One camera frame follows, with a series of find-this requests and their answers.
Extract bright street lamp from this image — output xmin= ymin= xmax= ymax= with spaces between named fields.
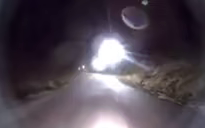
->
xmin=90 ymin=38 xmax=128 ymax=73

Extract grey asphalt path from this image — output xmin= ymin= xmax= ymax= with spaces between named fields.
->
xmin=8 ymin=71 xmax=194 ymax=128

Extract dark grass verge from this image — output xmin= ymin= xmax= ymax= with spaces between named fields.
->
xmin=13 ymin=70 xmax=82 ymax=101

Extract dry grass verge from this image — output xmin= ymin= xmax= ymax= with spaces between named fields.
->
xmin=117 ymin=61 xmax=205 ymax=108

